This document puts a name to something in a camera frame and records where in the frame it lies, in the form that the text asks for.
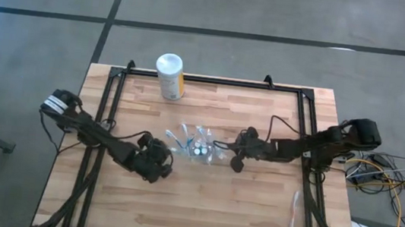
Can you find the white yellow wipes canister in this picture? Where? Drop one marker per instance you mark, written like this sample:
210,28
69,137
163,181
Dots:
170,75

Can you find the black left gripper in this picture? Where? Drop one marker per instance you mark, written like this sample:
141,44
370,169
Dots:
153,157

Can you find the orange white toothbrush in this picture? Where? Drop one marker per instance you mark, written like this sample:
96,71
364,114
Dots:
293,213

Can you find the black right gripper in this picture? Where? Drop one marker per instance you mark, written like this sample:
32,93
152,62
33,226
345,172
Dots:
254,148

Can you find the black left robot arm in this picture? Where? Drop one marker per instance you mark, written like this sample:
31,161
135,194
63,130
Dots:
93,131

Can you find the clear acrylic organizer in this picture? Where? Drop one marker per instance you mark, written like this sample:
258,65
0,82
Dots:
195,158

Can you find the black aluminium table frame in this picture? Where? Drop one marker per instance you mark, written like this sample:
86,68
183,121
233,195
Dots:
210,80

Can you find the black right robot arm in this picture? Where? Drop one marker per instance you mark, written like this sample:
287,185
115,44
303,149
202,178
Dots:
329,145

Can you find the black power adapter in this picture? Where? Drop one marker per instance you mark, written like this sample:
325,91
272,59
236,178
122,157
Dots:
361,176

